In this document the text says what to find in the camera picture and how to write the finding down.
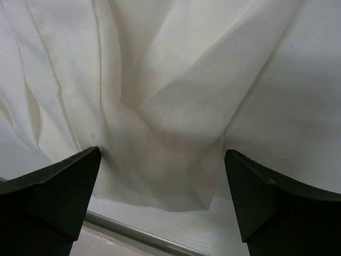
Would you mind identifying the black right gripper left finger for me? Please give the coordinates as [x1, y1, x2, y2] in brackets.
[1, 147, 101, 255]

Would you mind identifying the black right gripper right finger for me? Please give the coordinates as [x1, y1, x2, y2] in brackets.
[224, 150, 340, 255]

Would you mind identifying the white skirt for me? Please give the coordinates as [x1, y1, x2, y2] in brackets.
[1, 1, 340, 211]

